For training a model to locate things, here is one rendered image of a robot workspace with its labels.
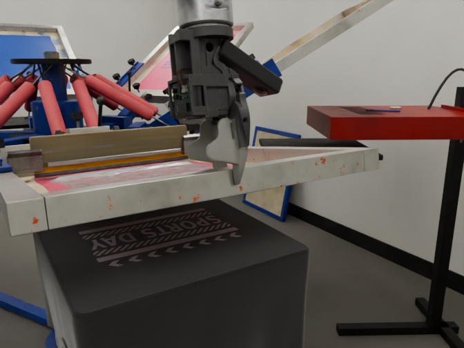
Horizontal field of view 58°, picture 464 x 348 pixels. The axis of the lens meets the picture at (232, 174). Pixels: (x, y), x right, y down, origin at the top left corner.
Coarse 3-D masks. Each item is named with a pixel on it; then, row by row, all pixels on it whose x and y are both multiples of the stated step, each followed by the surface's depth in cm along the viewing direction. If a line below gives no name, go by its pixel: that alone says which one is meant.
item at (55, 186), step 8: (112, 168) 116; (56, 176) 107; (104, 176) 98; (112, 176) 96; (120, 176) 94; (128, 176) 93; (136, 176) 92; (144, 176) 90; (152, 176) 89; (48, 184) 90; (56, 184) 89; (64, 184) 87; (72, 184) 86; (80, 184) 85; (88, 184) 84; (96, 184) 83
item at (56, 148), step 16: (144, 128) 113; (160, 128) 115; (176, 128) 118; (32, 144) 99; (48, 144) 101; (64, 144) 103; (80, 144) 105; (96, 144) 107; (112, 144) 109; (128, 144) 111; (144, 144) 113; (160, 144) 116; (176, 144) 118; (48, 160) 101; (64, 160) 103
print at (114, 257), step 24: (168, 216) 99; (192, 216) 99; (216, 216) 99; (96, 240) 86; (120, 240) 86; (144, 240) 86; (168, 240) 86; (192, 240) 86; (216, 240) 86; (120, 264) 75
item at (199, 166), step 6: (162, 162) 124; (192, 162) 115; (198, 162) 114; (204, 162) 112; (114, 168) 116; (120, 168) 114; (162, 168) 104; (168, 168) 103; (174, 168) 102; (180, 168) 101; (186, 168) 99; (192, 168) 98; (198, 168) 97; (204, 168) 96; (210, 168) 95; (144, 174) 95; (150, 174) 94; (156, 174) 93; (162, 174) 92; (168, 174) 91
